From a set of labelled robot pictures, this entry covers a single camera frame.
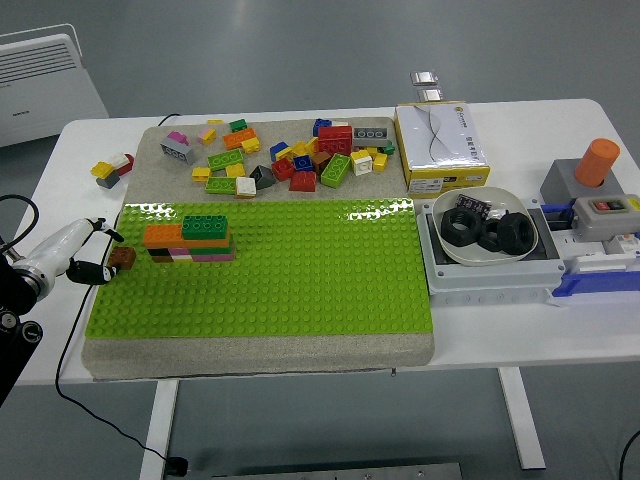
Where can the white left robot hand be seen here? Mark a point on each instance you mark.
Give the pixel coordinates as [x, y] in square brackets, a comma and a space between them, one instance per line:
[55, 250]

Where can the small brown toy brick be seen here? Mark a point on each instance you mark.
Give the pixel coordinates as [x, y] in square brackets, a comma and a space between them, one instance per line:
[122, 257]

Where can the grey eight-stud brick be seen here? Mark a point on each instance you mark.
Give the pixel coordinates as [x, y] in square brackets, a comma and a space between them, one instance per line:
[175, 153]

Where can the magenta square brick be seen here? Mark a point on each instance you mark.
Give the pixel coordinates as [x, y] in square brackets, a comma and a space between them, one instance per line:
[176, 136]

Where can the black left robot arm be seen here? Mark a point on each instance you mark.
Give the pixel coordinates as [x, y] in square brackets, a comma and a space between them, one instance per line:
[10, 300]

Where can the green studded baseplate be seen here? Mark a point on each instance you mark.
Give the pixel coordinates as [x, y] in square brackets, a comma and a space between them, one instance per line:
[300, 280]

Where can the black thin stacked brick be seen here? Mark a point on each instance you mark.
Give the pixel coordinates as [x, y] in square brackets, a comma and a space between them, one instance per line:
[159, 251]

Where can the brown thin stacked brick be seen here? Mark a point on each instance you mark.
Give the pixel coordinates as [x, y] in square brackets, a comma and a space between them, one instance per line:
[162, 259]

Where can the white brick on red brick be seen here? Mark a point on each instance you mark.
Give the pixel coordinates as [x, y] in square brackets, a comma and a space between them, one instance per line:
[117, 159]

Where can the red brick under white brick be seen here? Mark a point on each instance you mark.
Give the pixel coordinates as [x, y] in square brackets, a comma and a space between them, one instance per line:
[128, 165]

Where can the dark green long brick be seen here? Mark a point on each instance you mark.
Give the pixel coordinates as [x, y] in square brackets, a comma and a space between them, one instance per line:
[205, 226]

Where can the green thin stacked brick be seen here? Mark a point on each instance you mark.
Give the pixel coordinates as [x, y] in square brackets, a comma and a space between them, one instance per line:
[215, 250]

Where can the orange thin long brick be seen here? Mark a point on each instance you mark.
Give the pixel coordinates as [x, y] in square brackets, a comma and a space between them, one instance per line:
[215, 242]

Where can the pink thin stacked brick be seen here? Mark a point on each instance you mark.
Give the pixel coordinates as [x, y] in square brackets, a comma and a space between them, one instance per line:
[215, 258]

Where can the white panel heater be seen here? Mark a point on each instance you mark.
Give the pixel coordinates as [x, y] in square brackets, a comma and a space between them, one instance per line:
[40, 90]

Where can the yellow square brick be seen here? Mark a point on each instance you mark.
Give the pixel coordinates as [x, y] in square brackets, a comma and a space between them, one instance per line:
[299, 148]
[201, 173]
[380, 161]
[285, 154]
[235, 170]
[372, 150]
[251, 145]
[312, 145]

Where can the light green six-stud brick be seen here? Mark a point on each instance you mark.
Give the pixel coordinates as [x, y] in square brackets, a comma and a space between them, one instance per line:
[226, 160]
[219, 185]

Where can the pink and yellow brick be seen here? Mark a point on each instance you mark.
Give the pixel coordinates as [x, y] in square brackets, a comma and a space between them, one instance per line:
[206, 136]

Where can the white brick with orange base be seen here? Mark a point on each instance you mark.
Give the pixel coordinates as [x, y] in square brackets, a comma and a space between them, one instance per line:
[245, 186]

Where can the white table leg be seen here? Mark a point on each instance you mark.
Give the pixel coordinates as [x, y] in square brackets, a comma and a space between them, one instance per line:
[520, 420]
[157, 430]

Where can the orange long loose brick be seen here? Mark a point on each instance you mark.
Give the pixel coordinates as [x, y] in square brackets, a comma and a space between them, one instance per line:
[239, 138]

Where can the grey black sloped brick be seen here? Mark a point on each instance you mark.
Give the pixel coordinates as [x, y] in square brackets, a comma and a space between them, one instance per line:
[262, 177]

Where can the grey-brown mat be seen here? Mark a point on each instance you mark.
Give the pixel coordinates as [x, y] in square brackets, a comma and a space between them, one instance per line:
[250, 352]

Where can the small dark green brick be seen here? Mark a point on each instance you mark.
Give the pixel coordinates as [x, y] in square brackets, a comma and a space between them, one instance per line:
[238, 125]

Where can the red square brick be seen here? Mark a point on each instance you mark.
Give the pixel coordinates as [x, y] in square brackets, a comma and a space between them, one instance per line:
[282, 169]

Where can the blue square brick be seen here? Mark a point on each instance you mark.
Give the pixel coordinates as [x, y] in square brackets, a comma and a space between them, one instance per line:
[321, 125]
[303, 163]
[276, 147]

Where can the brown loose brick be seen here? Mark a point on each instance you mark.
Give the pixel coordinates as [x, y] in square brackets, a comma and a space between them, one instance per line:
[321, 161]

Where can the light green eight-stud brick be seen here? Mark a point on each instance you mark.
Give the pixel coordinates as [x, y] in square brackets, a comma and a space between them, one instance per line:
[336, 170]

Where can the big red brick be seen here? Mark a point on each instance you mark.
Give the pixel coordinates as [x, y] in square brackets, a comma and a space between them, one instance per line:
[334, 140]

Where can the flat white brick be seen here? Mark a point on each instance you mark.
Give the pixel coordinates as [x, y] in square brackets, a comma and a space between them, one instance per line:
[340, 123]

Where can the white square brick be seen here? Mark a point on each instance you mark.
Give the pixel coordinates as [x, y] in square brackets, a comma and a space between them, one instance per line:
[361, 162]

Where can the grey metal plate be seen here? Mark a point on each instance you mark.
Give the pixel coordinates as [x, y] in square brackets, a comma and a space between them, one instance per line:
[350, 472]

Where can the big black hex nut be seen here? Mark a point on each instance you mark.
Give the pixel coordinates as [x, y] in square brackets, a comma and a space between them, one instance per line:
[450, 235]
[505, 240]
[487, 245]

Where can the white and yellow cardboard box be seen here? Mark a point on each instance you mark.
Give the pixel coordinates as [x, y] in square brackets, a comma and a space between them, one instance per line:
[440, 145]

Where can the silver floor socket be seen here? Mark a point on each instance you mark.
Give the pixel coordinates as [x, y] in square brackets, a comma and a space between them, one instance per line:
[424, 77]
[430, 95]

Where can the white bowl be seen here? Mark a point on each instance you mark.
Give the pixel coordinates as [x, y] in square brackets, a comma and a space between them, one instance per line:
[470, 257]

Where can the purple circuit board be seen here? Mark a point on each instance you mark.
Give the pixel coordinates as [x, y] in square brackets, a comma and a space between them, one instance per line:
[472, 202]

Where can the light grey junction box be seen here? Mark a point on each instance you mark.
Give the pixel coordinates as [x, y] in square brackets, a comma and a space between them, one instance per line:
[480, 285]

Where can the grey block with hole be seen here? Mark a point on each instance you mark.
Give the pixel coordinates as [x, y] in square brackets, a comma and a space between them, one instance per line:
[557, 182]

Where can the orange cylinder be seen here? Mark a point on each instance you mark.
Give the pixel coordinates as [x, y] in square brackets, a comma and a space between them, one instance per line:
[595, 162]

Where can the blue and white rail assembly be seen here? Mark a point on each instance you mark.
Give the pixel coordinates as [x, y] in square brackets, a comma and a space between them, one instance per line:
[585, 287]

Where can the grey push-button switch box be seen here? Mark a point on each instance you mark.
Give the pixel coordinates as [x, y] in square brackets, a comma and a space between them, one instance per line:
[595, 222]

